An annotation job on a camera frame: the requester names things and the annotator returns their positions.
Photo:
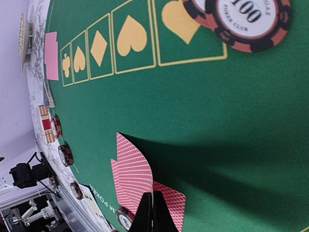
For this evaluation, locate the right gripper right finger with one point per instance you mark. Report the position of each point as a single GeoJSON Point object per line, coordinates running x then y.
{"type": "Point", "coordinates": [162, 220]}

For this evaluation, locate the black 100 chips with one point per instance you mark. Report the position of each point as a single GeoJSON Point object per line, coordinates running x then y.
{"type": "Point", "coordinates": [249, 26]}
{"type": "Point", "coordinates": [125, 217]}
{"type": "Point", "coordinates": [65, 155]}

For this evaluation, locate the triangular black red dealer button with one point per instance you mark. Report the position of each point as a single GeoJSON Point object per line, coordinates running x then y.
{"type": "Point", "coordinates": [47, 96]}

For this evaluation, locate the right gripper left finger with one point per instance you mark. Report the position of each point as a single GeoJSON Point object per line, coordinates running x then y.
{"type": "Point", "coordinates": [142, 221]}

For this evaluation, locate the playing card box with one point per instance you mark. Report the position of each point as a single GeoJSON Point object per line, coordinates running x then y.
{"type": "Point", "coordinates": [45, 119]}

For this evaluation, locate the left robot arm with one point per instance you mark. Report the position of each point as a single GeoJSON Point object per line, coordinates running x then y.
{"type": "Point", "coordinates": [29, 195]}

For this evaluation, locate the black red 100 chip stack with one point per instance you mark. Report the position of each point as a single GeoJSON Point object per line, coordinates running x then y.
{"type": "Point", "coordinates": [77, 192]}

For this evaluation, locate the red 5 chips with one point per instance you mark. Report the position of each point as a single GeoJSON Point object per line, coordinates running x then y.
{"type": "Point", "coordinates": [196, 9]}
{"type": "Point", "coordinates": [56, 127]}

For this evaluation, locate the red card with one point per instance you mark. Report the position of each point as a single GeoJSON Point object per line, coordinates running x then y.
{"type": "Point", "coordinates": [50, 39]}
{"type": "Point", "coordinates": [175, 201]}
{"type": "Point", "coordinates": [51, 61]}
{"type": "Point", "coordinates": [132, 174]}

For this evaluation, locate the round green poker mat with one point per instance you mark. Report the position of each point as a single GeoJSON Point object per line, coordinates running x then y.
{"type": "Point", "coordinates": [229, 130]}

